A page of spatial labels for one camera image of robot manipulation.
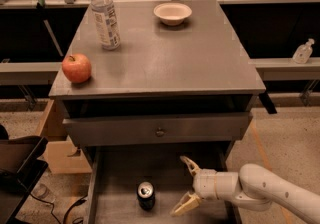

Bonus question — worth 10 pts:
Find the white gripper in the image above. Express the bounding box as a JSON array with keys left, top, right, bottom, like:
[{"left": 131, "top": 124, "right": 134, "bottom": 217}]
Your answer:
[{"left": 170, "top": 156, "right": 217, "bottom": 217}]

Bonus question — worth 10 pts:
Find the blue pepsi can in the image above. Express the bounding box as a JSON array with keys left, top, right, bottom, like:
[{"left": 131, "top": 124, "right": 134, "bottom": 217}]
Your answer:
[{"left": 137, "top": 181, "right": 155, "bottom": 211}]

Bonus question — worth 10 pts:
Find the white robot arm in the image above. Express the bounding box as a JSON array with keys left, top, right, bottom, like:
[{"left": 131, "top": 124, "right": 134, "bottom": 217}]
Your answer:
[{"left": 171, "top": 156, "right": 320, "bottom": 224}]

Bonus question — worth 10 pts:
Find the grey open middle drawer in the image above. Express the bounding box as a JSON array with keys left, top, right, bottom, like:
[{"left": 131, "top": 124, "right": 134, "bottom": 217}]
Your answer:
[{"left": 85, "top": 142, "right": 242, "bottom": 224}]

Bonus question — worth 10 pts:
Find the grey drawer cabinet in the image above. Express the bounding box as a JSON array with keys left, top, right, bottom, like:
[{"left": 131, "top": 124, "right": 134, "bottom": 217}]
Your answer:
[{"left": 48, "top": 0, "right": 267, "bottom": 224}]

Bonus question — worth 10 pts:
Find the grey top drawer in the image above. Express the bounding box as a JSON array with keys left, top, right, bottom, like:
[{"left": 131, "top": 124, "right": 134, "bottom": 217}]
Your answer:
[{"left": 63, "top": 112, "right": 252, "bottom": 147}]

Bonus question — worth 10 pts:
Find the cardboard box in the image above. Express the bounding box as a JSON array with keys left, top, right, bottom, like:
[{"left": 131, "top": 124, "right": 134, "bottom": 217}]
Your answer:
[{"left": 36, "top": 100, "right": 91, "bottom": 174}]

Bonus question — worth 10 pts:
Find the red apple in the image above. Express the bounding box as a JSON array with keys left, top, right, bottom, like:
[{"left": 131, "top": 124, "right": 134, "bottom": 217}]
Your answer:
[{"left": 62, "top": 53, "right": 92, "bottom": 83}]

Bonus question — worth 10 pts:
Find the black bin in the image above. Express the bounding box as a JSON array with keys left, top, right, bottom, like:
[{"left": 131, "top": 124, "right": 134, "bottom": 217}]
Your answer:
[{"left": 0, "top": 136, "right": 48, "bottom": 224}]

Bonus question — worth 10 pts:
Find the white paper bowl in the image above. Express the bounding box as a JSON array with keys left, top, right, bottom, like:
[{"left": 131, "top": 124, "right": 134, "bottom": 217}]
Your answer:
[{"left": 154, "top": 2, "right": 192, "bottom": 26}]

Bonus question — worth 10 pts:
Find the clear hand sanitizer bottle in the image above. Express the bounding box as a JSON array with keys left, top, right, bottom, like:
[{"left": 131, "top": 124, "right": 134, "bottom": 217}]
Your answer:
[{"left": 292, "top": 38, "right": 315, "bottom": 64}]

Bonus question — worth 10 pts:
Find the clear plastic water bottle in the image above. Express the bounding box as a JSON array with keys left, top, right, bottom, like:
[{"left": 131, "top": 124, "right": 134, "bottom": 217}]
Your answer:
[{"left": 91, "top": 0, "right": 120, "bottom": 50}]

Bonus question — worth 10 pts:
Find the black floor cable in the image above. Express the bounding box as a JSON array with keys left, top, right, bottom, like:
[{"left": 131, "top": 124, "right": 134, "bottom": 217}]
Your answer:
[{"left": 29, "top": 191, "right": 88, "bottom": 224}]

